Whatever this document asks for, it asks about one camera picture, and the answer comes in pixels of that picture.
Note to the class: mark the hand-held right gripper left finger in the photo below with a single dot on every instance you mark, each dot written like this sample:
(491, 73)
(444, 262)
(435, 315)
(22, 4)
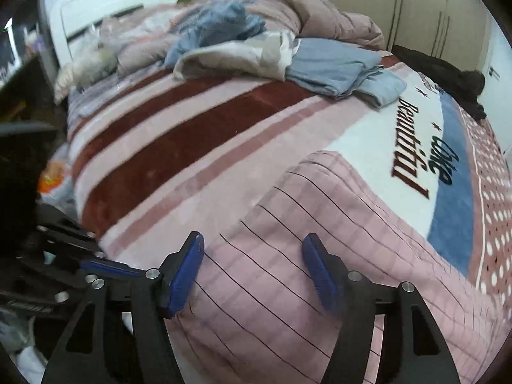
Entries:
(184, 276)

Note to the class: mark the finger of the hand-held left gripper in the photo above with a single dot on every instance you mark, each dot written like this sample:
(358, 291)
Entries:
(108, 267)
(68, 240)

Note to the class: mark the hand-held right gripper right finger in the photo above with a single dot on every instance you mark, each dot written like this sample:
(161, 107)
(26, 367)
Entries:
(320, 272)

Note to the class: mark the pink checked pants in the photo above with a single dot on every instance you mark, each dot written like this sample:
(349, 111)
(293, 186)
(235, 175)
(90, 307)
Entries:
(280, 308)

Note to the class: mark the white plastic bag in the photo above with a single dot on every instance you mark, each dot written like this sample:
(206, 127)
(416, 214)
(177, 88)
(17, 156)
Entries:
(20, 360)

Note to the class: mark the orange plastic bag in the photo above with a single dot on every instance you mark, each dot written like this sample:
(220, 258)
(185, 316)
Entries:
(52, 176)

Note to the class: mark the striped printed blanket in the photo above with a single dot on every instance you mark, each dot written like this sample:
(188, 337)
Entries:
(180, 136)

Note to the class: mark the clear plastic bag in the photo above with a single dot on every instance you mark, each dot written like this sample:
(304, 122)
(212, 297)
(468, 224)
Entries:
(92, 56)

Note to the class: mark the dark screen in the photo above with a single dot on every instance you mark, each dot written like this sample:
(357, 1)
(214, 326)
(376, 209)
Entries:
(10, 56)

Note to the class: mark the folded light blue garment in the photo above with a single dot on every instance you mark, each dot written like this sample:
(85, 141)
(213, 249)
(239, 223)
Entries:
(328, 64)

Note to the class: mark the beige and white cloth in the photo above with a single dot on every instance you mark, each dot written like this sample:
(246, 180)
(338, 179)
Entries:
(224, 56)

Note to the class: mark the black clothing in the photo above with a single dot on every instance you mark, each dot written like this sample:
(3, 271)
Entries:
(440, 72)

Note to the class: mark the pink and blue quilt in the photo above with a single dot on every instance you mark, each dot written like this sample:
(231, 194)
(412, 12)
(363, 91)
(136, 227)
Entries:
(336, 24)

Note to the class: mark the white door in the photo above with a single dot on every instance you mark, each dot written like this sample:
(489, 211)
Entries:
(494, 84)

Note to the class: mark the crumpled blue garment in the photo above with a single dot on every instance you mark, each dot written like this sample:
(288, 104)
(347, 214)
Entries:
(224, 20)

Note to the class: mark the wooden wardrobe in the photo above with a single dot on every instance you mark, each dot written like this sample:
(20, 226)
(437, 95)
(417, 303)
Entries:
(420, 0)

